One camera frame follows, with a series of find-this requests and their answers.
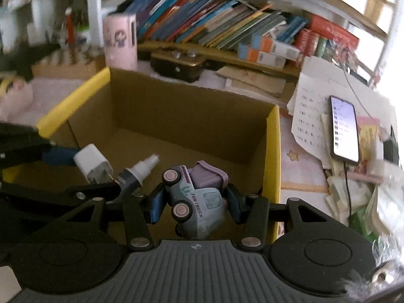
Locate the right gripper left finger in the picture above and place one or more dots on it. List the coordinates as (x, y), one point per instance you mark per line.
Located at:
(139, 212)

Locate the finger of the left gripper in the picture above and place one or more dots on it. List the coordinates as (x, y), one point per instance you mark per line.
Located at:
(24, 206)
(60, 156)

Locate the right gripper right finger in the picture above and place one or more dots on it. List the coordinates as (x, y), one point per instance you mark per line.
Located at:
(250, 212)

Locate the white spray bottle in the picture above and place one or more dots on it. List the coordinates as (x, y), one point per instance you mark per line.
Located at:
(132, 178)

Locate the white charger plug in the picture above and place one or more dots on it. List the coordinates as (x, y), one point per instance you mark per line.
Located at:
(93, 165)

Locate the pink plush pig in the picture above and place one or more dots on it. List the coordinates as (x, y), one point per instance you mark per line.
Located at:
(18, 99)

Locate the toy truck car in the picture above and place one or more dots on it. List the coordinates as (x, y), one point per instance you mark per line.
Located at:
(196, 198)

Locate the yellow tape roll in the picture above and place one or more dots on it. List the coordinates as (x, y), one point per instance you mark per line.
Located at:
(6, 83)

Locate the yellow cardboard box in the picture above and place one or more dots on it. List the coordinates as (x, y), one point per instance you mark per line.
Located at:
(130, 116)

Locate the wooden chessboard box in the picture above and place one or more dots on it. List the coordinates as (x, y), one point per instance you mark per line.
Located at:
(81, 62)

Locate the smartphone with lit screen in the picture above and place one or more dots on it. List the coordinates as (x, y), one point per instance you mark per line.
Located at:
(345, 137)

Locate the pink cylindrical container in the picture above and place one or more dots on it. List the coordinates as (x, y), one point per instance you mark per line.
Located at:
(120, 41)

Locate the dark brown wooden box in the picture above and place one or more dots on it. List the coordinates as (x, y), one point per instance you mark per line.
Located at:
(178, 64)

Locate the row of books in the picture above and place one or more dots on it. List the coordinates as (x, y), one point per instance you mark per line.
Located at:
(261, 35)

